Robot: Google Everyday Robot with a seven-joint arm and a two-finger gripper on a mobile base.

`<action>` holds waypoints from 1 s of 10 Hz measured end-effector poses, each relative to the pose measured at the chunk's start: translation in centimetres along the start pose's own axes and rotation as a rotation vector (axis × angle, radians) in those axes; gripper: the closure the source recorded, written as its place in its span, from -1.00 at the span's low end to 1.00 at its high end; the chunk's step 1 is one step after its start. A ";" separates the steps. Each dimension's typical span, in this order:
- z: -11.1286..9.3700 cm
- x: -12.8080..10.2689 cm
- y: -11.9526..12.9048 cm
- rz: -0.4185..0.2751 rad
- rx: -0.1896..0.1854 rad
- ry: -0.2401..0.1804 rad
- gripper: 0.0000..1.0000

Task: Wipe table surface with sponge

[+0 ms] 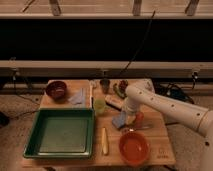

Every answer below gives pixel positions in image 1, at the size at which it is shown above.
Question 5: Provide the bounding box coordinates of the light green cup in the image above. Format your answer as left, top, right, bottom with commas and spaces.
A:
93, 99, 106, 115

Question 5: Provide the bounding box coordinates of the green toy vegetable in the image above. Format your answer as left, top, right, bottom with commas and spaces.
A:
113, 83, 126, 99

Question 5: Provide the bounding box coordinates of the metal spoon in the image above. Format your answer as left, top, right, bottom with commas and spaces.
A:
121, 124, 153, 133

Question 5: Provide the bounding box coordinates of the dark grey cup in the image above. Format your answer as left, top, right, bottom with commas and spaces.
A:
100, 79, 110, 94

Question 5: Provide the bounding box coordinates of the green plastic tray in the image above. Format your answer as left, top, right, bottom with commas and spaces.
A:
23, 108, 95, 159

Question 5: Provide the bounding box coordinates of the dark red bowl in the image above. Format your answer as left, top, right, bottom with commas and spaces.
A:
45, 81, 67, 100

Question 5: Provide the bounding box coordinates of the black white eraser block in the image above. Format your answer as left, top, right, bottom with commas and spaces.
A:
105, 95, 123, 110

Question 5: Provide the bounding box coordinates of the blue folded cloth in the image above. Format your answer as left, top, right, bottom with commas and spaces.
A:
68, 88, 86, 105

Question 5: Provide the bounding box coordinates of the blue yellow sponge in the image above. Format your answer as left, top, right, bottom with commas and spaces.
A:
112, 111, 126, 129

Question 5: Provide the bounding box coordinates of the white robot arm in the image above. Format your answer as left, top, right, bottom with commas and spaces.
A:
123, 80, 213, 171

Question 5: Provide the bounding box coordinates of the dark red small object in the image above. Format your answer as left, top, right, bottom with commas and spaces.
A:
119, 80, 128, 92

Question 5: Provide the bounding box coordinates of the black cable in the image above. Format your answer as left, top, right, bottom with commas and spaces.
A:
119, 10, 157, 77

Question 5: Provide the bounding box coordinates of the orange plastic bowl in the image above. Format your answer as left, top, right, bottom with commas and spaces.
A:
119, 131, 150, 167

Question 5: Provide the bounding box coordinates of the orange fruit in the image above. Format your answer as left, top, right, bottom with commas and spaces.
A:
135, 112, 144, 123

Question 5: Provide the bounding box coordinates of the white plastic spoon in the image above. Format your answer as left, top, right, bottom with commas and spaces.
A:
89, 80, 96, 108

